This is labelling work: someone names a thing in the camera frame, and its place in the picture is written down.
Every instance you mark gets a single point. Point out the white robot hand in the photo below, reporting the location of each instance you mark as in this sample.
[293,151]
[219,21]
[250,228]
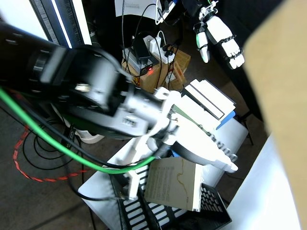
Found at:
[199,139]
[218,28]

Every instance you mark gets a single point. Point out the cream cover book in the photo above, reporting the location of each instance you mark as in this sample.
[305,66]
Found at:
[172,184]

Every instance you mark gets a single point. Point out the pale green book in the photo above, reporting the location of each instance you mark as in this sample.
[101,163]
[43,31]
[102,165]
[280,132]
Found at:
[178,109]

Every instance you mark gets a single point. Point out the wooden crate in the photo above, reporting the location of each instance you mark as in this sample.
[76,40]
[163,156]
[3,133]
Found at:
[182,62]

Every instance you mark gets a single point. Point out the black backdrop cloth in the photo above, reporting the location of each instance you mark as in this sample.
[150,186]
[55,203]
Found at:
[237,86]

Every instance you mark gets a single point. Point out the white power strip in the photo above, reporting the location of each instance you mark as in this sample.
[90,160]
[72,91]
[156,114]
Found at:
[153,46]

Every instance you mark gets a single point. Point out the brown cardboard box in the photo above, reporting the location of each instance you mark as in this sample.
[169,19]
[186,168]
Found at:
[146,82]

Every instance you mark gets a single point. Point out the tan cardboard sheet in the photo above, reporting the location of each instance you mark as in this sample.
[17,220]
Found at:
[283,72]

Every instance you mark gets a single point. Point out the black power adapter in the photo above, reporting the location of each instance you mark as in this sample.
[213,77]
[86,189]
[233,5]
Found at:
[141,49]

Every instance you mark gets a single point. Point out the black three-slot file rack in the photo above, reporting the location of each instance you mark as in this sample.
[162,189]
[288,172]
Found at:
[216,218]

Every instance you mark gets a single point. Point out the grey device box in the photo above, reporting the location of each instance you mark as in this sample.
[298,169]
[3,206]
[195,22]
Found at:
[144,70]

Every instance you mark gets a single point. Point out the white paper sheet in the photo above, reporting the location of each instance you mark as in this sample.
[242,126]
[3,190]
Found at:
[134,8]

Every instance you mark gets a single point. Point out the white plastic bin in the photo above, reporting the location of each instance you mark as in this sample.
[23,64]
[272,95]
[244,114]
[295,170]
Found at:
[88,139]

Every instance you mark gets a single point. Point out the black power brick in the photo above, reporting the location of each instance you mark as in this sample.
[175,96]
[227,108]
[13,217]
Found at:
[70,137]

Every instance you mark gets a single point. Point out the white computer tower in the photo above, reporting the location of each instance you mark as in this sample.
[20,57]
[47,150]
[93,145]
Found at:
[81,21]

